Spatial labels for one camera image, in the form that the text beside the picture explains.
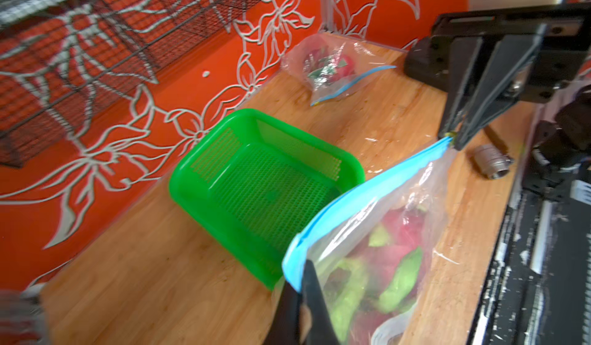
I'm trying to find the black wire wall basket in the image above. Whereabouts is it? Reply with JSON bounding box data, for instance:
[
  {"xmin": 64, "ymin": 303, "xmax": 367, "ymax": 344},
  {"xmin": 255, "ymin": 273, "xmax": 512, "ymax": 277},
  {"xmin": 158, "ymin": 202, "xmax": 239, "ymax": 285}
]
[{"xmin": 1, "ymin": 0, "xmax": 262, "ymax": 168}]

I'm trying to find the dragon fruit in far bag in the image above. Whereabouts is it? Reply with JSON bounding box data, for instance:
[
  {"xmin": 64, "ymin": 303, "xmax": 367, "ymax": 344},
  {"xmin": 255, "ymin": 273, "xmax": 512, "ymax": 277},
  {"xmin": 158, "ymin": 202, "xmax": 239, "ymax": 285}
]
[{"xmin": 303, "ymin": 45, "xmax": 356, "ymax": 86}]

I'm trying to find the clear zip-top bag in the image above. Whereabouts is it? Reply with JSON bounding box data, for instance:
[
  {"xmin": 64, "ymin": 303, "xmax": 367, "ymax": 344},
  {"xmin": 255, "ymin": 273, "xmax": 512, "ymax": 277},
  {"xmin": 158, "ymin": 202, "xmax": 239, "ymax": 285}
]
[
  {"xmin": 265, "ymin": 135, "xmax": 456, "ymax": 344},
  {"xmin": 281, "ymin": 33, "xmax": 395, "ymax": 106}
]

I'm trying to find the pink dragon fruit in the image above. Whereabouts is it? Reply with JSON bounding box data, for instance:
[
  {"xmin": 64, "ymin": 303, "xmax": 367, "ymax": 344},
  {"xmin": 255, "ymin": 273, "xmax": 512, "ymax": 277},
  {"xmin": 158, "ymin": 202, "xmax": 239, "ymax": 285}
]
[
  {"xmin": 366, "ymin": 207, "xmax": 426, "ymax": 314},
  {"xmin": 323, "ymin": 254, "xmax": 378, "ymax": 344}
]

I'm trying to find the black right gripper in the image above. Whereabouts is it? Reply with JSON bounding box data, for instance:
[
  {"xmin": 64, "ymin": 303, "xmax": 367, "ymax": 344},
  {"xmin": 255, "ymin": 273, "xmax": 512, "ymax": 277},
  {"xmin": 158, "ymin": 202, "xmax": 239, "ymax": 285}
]
[{"xmin": 403, "ymin": 2, "xmax": 590, "ymax": 150}]

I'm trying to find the green plastic perforated basket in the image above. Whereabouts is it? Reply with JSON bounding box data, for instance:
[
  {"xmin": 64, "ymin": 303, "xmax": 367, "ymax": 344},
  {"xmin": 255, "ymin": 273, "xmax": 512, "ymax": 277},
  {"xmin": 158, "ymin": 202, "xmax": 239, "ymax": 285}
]
[{"xmin": 169, "ymin": 109, "xmax": 366, "ymax": 289}]

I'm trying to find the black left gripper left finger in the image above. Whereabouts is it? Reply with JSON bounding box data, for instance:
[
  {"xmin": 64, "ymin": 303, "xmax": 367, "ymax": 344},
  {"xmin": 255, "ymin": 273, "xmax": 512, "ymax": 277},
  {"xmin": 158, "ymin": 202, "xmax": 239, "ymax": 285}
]
[{"xmin": 263, "ymin": 283, "xmax": 303, "ymax": 345}]

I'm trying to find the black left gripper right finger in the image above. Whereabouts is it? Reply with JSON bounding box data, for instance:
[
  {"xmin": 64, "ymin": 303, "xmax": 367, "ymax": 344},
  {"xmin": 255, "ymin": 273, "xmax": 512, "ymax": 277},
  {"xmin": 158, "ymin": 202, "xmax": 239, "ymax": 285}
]
[{"xmin": 301, "ymin": 260, "xmax": 340, "ymax": 344}]

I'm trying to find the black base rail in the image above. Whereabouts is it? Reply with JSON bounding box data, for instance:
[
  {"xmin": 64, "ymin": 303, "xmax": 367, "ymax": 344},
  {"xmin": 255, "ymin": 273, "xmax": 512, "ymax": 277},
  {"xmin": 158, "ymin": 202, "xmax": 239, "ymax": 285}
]
[{"xmin": 467, "ymin": 160, "xmax": 590, "ymax": 344}]

